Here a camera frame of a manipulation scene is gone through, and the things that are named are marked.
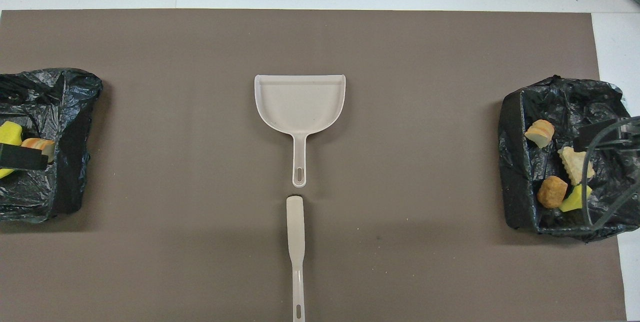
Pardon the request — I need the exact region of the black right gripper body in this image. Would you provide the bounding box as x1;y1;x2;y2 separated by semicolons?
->
573;118;640;153

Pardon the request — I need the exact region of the rounded beige sponge scrap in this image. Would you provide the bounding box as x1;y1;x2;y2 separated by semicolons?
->
21;137;57;163

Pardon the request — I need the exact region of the notched yellow sponge piece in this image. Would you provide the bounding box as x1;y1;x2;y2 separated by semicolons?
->
0;121;24;147

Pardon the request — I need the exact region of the large beige sponge chunk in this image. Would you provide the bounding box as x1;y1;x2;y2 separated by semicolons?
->
557;146;596;186

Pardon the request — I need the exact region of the small yellow green sponge scrap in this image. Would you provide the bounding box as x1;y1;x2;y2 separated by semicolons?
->
559;183;593;213

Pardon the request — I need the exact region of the brown sponge lump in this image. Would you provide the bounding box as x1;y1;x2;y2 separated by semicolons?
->
537;176;569;209

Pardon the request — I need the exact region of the beige plastic hand brush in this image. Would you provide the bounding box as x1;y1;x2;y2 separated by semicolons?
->
286;195;306;322

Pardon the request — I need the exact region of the beige plastic dustpan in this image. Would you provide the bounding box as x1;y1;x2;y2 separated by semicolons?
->
254;74;347;188

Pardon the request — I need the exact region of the bin with smooth black bag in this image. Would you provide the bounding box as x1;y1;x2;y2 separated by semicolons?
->
0;67;104;224

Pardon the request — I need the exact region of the bin with crumpled black bag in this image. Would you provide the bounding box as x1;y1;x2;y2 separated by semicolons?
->
498;75;640;243

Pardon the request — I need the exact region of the brown table mat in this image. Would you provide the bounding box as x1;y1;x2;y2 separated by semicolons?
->
0;9;627;322

